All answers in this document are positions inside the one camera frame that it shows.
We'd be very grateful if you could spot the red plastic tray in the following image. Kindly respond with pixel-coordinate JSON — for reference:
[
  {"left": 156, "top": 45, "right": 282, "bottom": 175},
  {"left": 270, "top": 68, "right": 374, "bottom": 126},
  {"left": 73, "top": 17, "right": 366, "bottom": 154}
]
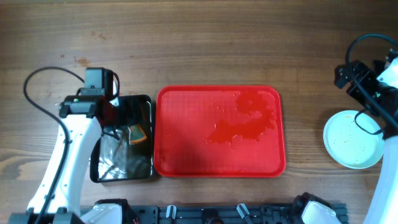
[{"left": 154, "top": 85, "right": 286, "bottom": 178}]

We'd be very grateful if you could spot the light blue top plate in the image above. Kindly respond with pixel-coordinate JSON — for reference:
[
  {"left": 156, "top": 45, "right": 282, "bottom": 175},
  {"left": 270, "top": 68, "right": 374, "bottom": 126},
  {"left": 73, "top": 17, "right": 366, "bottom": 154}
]
[{"left": 323, "top": 110, "right": 384, "bottom": 169}]

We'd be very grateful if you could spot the green orange sponge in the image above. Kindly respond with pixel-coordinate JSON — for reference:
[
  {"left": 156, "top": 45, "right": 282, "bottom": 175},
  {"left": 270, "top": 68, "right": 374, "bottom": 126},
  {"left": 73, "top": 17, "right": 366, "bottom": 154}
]
[{"left": 128, "top": 124, "right": 147, "bottom": 144}]

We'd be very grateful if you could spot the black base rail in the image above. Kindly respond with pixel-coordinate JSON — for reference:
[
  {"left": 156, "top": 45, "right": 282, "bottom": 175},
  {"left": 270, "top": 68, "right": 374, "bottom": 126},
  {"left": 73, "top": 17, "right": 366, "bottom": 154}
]
[{"left": 80, "top": 203, "right": 348, "bottom": 224}]

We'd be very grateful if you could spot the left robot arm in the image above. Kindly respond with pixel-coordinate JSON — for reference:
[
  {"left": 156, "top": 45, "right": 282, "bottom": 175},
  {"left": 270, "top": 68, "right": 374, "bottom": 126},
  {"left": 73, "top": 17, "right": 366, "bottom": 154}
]
[{"left": 9, "top": 67, "right": 139, "bottom": 223}]

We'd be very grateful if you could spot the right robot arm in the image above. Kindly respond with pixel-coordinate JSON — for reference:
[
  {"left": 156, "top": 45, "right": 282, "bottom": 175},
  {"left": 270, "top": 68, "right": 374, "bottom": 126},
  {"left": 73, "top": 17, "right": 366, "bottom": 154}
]
[{"left": 334, "top": 58, "right": 397, "bottom": 223}]

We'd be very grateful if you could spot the black water tray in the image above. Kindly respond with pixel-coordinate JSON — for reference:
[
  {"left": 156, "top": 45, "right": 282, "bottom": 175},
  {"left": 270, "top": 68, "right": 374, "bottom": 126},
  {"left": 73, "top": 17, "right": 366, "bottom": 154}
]
[{"left": 90, "top": 95, "right": 154, "bottom": 183}]

